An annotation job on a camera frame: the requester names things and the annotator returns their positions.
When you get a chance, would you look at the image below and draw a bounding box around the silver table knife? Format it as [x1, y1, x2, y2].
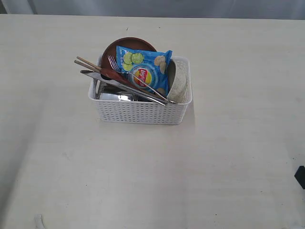
[80, 70, 168, 105]

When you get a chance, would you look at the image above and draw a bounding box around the silver fork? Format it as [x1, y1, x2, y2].
[108, 55, 176, 104]

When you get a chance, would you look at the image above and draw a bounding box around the speckled white ceramic bowl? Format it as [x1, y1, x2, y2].
[167, 57, 188, 103]

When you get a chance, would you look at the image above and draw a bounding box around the blue Lays chips bag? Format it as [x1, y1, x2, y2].
[116, 46, 173, 96]

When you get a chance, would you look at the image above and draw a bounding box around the dark brown wooden spoon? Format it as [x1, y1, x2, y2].
[100, 68, 168, 102]

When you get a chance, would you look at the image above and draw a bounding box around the white perforated plastic basket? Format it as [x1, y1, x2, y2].
[88, 56, 193, 125]

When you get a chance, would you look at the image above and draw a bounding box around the brown round plate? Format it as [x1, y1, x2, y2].
[100, 37, 156, 69]

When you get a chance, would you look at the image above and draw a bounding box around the lower wooden chopstick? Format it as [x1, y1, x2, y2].
[74, 60, 100, 73]

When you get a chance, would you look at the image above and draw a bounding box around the wooden chopstick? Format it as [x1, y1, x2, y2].
[74, 60, 100, 73]
[76, 56, 102, 70]

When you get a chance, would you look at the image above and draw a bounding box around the upper wooden chopstick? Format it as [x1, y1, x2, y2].
[76, 56, 102, 70]

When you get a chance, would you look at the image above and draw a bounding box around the black object at right edge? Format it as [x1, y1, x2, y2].
[294, 166, 305, 189]

